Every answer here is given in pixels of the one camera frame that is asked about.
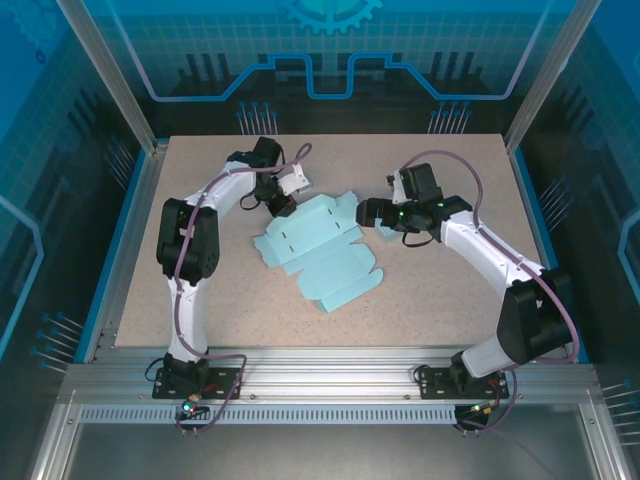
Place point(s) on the light blue paper box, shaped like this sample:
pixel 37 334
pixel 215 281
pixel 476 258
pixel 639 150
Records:
pixel 387 234
pixel 320 250

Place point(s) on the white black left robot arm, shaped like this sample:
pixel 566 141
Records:
pixel 220 192

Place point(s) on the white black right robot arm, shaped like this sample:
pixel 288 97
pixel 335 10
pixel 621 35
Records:
pixel 480 250

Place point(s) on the blue table side strip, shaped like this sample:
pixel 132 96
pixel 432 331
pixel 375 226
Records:
pixel 131 200
pixel 529 200

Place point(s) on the small green LED board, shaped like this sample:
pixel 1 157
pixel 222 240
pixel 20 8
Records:
pixel 192 406
pixel 481 409

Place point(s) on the grey metal bottom plate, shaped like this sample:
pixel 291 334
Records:
pixel 325 455

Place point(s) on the aluminium frame post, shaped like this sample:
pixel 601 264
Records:
pixel 546 75
pixel 120 85

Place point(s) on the wide aluminium frame rail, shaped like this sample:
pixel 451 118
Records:
pixel 325 375

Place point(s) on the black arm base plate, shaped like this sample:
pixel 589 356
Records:
pixel 435 382
pixel 162 391

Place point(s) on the aluminium frame beam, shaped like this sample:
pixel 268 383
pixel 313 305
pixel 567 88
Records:
pixel 55 440
pixel 605 440

